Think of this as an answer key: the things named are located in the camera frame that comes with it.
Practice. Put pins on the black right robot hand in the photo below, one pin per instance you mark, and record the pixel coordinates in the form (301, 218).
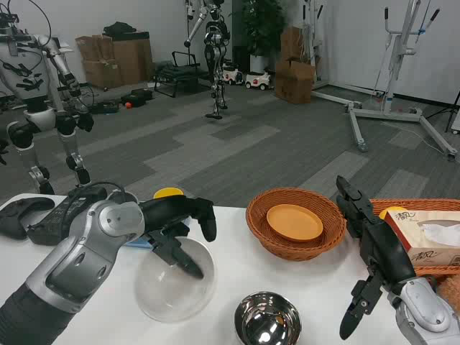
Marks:
(384, 251)

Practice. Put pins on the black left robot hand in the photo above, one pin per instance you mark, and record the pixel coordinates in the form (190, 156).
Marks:
(169, 212)

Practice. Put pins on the clear plastic bowl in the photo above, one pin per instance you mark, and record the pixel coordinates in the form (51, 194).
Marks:
(161, 294)

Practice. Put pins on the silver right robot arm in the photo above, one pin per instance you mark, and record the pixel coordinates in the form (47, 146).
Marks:
(424, 309)

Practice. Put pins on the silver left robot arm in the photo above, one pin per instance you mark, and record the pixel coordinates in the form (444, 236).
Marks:
(72, 266)

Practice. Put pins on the shiny steel bowl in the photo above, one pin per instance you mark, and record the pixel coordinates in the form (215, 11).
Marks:
(267, 323)

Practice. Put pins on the yellow plastic cup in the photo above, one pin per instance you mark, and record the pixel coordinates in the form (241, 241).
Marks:
(168, 192)

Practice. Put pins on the yellow round fruit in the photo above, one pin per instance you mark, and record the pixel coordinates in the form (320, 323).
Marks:
(388, 212)

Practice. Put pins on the printed tissue box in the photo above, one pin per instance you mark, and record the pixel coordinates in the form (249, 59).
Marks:
(424, 233)

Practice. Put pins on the light blue tray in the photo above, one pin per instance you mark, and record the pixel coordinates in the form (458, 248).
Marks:
(138, 244)

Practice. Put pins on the rectangular orange wicker basket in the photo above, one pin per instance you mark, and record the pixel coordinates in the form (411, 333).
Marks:
(438, 269)

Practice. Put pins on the brown plush toy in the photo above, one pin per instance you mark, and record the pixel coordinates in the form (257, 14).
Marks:
(451, 291)

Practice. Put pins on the orange plastic plate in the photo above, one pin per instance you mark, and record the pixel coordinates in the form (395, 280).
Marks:
(294, 223)

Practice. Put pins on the round orange wicker basket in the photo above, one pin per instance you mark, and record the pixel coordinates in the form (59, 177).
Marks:
(287, 251)

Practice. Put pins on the black floor case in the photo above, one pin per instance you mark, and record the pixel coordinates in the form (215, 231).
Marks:
(138, 97)

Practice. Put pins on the black folding bench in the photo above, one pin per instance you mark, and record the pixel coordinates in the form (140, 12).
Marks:
(178, 77)

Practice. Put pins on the white toy car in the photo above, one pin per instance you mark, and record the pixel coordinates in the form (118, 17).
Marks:
(233, 74)
(258, 81)

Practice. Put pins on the wide cardboard box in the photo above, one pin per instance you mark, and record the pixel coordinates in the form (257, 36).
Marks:
(102, 73)

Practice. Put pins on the black tripod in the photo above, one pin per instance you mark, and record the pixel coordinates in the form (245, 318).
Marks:
(449, 108)

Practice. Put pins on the tall cardboard box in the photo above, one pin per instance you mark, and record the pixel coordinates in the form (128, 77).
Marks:
(133, 57)

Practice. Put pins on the hanging slim humanoid robot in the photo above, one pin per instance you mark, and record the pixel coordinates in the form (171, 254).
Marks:
(215, 43)

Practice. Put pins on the large brown cardboard box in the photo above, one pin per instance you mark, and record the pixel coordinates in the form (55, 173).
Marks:
(294, 84)

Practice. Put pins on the white wheeled gantry stand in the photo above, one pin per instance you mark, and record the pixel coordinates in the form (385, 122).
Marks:
(395, 72)

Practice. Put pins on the small cardboard box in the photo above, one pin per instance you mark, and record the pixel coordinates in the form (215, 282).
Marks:
(93, 46)

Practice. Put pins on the black bag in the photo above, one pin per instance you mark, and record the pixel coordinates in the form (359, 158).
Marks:
(118, 28)

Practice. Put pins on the potted green plant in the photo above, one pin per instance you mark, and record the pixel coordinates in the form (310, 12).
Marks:
(260, 28)

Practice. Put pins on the open brown cardboard box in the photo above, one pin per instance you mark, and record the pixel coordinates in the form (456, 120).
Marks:
(292, 43)

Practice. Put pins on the white frame stand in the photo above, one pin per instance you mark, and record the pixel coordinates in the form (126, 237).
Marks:
(316, 43)

